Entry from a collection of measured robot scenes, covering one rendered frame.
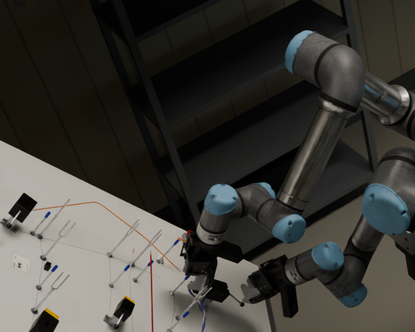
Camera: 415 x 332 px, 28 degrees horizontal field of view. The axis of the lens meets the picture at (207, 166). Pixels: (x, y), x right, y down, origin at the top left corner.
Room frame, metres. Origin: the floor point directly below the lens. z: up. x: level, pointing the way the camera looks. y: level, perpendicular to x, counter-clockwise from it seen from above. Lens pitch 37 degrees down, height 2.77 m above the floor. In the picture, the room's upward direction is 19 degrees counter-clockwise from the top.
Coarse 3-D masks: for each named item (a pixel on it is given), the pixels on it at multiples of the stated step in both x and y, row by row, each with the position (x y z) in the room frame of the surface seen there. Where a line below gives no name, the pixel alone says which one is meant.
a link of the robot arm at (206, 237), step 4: (200, 228) 1.57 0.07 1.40; (196, 232) 1.58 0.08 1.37; (200, 232) 1.56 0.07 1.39; (204, 232) 1.55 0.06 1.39; (200, 236) 1.56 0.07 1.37; (204, 236) 1.55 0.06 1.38; (208, 236) 1.55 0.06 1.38; (212, 236) 1.54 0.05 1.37; (216, 236) 1.54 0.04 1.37; (220, 236) 1.55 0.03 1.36; (224, 236) 1.56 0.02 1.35; (204, 240) 1.55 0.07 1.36; (208, 240) 1.55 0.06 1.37; (212, 240) 1.54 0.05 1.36; (216, 240) 1.54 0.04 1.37; (220, 240) 1.55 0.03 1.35; (212, 244) 1.55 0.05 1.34
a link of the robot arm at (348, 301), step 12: (348, 264) 1.51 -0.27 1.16; (360, 264) 1.50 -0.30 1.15; (336, 276) 1.46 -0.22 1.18; (348, 276) 1.46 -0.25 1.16; (360, 276) 1.48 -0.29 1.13; (336, 288) 1.45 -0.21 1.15; (348, 288) 1.44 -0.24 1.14; (360, 288) 1.45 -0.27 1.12; (348, 300) 1.43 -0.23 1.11; (360, 300) 1.43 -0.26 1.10
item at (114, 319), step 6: (126, 300) 1.45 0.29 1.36; (120, 306) 1.42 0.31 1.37; (126, 306) 1.43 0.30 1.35; (132, 306) 1.43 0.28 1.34; (114, 312) 1.42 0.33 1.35; (120, 312) 1.41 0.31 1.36; (126, 312) 1.41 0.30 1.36; (108, 318) 1.45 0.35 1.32; (114, 318) 1.43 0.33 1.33; (120, 318) 1.40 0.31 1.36; (126, 318) 1.41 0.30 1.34; (108, 324) 1.43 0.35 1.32; (114, 324) 1.38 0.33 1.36
